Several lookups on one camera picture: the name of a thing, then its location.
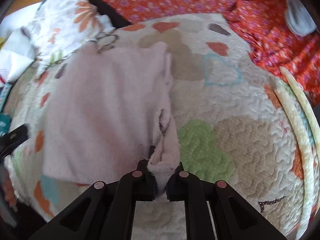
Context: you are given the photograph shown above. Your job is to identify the pink floral knit cardigan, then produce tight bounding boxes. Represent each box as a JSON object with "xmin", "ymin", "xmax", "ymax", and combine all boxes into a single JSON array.
[{"xmin": 42, "ymin": 42, "xmax": 180, "ymax": 193}]

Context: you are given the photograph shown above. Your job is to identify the person's left hand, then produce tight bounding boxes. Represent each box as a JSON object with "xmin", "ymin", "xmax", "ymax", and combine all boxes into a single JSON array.
[{"xmin": 3, "ymin": 177, "xmax": 17, "ymax": 207}]

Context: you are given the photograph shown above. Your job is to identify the teal package box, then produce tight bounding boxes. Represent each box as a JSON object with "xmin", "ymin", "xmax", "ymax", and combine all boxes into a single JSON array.
[{"xmin": 0, "ymin": 113, "xmax": 11, "ymax": 137}]

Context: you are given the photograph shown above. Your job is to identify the colourful dotted paper strip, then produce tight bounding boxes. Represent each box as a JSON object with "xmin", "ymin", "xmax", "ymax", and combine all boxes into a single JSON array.
[{"xmin": 0, "ymin": 83, "xmax": 13, "ymax": 113}]

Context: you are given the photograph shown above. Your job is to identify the white floral pillow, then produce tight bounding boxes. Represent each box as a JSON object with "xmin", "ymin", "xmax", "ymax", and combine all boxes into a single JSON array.
[{"xmin": 26, "ymin": 0, "xmax": 115, "ymax": 77}]

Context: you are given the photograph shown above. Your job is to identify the cream rolled quilt edge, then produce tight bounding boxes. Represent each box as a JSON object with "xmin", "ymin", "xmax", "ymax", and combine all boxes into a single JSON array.
[{"xmin": 274, "ymin": 67, "xmax": 319, "ymax": 239}]

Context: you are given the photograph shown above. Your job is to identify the grey cloth on bedsheet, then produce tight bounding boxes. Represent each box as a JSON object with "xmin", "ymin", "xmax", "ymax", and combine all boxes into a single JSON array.
[{"xmin": 284, "ymin": 0, "xmax": 317, "ymax": 37}]

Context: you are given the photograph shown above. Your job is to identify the red floral bedsheet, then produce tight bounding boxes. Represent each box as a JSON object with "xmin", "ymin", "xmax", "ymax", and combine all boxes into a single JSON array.
[{"xmin": 102, "ymin": 0, "xmax": 319, "ymax": 105}]

